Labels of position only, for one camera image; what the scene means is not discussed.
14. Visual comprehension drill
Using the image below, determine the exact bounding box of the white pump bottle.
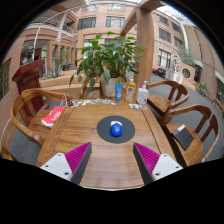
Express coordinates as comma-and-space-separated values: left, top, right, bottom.
136, 80, 150, 106

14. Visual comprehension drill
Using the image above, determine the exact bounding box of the dark red wooden lectern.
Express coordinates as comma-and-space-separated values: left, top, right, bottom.
12, 59, 51, 114

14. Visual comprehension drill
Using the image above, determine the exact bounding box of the wooden armchair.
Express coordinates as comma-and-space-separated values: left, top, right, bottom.
145, 79, 190, 118
159, 103, 221, 168
79, 75, 103, 100
0, 146, 16, 162
9, 87, 73, 146

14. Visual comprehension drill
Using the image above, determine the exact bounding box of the yellow flowering plant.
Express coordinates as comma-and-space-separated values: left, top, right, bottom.
197, 81, 208, 97

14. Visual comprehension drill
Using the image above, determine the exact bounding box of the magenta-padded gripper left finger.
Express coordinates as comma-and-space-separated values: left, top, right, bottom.
39, 141, 93, 185

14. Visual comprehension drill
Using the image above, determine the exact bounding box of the blue and white computer mouse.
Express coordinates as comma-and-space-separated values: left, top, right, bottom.
109, 120, 124, 138

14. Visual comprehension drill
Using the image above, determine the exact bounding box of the bunch of keys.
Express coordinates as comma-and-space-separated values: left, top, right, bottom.
67, 99, 83, 108

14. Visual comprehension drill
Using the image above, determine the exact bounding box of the blue squeeze tube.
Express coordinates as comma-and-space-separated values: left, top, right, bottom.
114, 83, 124, 104

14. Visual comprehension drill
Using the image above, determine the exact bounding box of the green plant in white pot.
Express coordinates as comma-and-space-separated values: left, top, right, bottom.
69, 31, 145, 98

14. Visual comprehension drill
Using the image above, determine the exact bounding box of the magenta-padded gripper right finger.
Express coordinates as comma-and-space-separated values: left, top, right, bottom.
132, 142, 184, 186

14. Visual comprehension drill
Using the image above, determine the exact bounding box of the black notebook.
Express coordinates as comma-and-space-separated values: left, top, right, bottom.
171, 124, 195, 152

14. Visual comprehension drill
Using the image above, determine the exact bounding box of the yellow liquid bottle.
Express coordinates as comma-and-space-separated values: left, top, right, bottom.
125, 76, 137, 104

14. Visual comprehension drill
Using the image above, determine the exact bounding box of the white statue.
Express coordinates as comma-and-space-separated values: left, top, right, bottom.
171, 53, 183, 73

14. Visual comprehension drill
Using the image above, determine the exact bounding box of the red flat bag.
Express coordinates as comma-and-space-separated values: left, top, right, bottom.
40, 94, 68, 129

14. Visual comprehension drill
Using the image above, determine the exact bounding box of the round dark grey mouse pad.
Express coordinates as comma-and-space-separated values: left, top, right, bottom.
96, 115, 136, 145

